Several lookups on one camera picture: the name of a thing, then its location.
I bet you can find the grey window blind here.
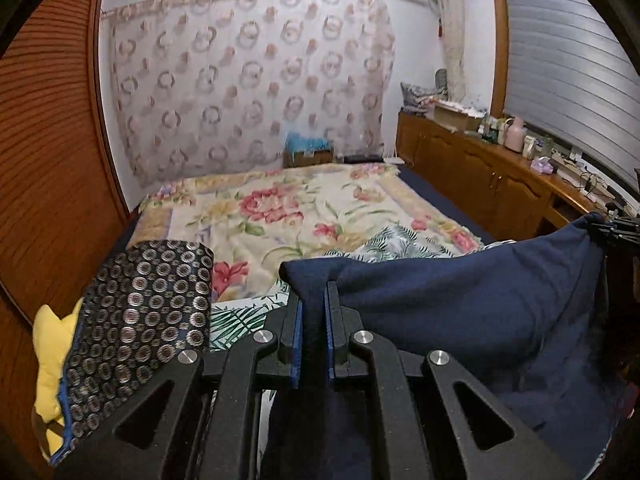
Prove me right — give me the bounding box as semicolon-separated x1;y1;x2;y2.
500;0;640;196

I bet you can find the green bottle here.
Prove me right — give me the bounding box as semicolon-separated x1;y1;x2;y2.
482;116;505;143

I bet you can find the wooden sideboard cabinet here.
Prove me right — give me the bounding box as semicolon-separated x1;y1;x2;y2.
396;110;640;243

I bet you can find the cardboard box with blue cloth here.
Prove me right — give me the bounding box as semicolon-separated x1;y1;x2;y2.
282;132;335;168

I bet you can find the leaf-print sheet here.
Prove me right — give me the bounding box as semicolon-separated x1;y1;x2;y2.
207;225;481;353

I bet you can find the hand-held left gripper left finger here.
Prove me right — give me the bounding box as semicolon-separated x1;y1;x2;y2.
52;292;304;480

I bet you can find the navy bed sheet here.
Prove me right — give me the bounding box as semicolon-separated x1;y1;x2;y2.
395;165;496;243

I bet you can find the navy printed t-shirt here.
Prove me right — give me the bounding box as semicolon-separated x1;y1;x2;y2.
260;212;626;480

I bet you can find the dark circle-patterned pillow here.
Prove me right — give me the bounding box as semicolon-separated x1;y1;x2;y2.
57;240;216;466

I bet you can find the floral blanket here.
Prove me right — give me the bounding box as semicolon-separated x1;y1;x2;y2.
125;162;483;306

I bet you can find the wooden slatted wardrobe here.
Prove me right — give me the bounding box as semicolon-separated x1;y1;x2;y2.
0;0;136;461

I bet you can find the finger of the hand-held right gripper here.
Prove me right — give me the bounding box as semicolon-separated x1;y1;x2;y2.
597;230;640;257
586;214;640;233

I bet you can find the flat cardboard box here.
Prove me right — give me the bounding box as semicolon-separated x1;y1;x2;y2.
432;104;483;132

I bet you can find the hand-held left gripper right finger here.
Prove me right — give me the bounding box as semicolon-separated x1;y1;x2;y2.
324;280;583;480

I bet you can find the white power strip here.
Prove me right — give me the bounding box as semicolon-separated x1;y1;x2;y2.
550;152;618;201

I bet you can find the tied beige curtain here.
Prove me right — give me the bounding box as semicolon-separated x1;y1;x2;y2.
435;0;468;103

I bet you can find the pink thermos jug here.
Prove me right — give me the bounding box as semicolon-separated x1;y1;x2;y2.
504;116;526;151

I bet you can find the circle-patterned sheer curtain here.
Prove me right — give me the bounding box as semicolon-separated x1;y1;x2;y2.
100;0;398;188

